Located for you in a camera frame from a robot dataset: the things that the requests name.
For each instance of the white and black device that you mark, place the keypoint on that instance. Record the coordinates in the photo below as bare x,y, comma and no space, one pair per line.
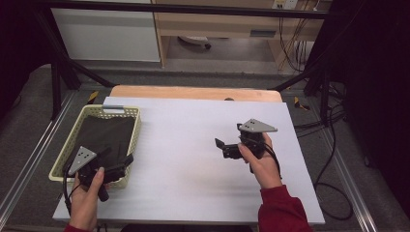
195,41

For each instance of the dark olive garment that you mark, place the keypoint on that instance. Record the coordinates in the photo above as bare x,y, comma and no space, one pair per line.
103,135

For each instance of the person's left hand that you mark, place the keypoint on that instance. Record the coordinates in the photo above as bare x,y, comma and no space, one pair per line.
83,206

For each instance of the white power strip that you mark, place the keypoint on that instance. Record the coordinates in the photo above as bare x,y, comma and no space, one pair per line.
285,4

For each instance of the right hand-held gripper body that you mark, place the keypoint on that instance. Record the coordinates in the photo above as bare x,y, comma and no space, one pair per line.
256,126

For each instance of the person's right hand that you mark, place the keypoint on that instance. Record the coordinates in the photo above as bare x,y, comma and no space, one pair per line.
264,170

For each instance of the aluminium floor rail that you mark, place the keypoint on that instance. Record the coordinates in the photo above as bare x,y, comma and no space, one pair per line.
351,187
35,154

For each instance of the white cabinet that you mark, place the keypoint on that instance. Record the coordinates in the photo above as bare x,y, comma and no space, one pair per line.
103,35

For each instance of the black curtain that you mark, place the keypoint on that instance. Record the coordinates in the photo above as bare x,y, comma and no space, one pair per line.
16,48
377,80

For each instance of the light wooden desk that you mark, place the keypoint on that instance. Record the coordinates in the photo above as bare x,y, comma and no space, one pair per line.
219,22

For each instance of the pale yellow perforated plastic basket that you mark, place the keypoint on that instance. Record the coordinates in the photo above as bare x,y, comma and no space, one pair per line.
132,129

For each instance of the black metal frame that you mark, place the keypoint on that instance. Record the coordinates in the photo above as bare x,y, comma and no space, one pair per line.
58,64

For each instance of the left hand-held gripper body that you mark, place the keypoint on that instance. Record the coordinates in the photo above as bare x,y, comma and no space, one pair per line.
82,158

